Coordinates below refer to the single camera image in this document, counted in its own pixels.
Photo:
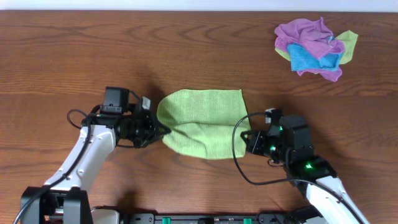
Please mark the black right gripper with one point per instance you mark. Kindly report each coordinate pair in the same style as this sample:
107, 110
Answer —
254, 145

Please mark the light green microfiber cloth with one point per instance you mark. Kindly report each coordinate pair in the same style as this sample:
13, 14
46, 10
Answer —
202, 123

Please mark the purple microfiber cloth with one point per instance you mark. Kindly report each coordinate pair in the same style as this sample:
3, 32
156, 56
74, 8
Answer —
296, 30

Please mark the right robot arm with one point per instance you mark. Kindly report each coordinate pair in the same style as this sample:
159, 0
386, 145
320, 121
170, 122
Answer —
287, 142

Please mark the blue microfiber cloth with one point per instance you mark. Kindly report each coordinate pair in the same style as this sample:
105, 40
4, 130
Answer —
320, 53

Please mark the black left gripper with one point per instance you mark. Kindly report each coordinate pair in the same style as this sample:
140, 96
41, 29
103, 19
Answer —
152, 131

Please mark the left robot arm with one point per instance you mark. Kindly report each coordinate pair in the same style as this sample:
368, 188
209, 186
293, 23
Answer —
64, 197

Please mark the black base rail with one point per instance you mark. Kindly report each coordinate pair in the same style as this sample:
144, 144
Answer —
149, 218

